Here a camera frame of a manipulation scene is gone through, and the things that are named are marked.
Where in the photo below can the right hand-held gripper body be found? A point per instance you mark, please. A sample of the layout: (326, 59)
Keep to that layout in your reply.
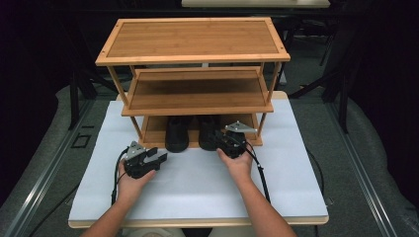
(235, 143)

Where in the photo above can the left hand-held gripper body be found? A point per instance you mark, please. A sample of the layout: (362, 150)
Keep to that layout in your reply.
(138, 164)

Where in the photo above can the black shoe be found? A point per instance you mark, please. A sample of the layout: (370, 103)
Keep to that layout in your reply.
(177, 136)
(207, 135)

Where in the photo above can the wooden shoe rack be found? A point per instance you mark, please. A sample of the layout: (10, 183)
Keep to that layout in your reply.
(192, 39)

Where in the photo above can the person's left hand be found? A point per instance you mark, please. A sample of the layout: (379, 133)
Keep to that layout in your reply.
(130, 189)

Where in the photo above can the person's right hand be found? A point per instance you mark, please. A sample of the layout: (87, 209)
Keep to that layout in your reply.
(238, 169)

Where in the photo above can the white table sheet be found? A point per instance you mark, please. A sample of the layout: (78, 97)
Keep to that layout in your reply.
(197, 184)

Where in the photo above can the black metal stand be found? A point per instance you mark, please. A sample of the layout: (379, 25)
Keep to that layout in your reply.
(74, 98)
(342, 98)

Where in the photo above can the metal floor rail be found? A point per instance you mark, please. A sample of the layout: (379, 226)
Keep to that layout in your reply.
(359, 171)
(42, 177)

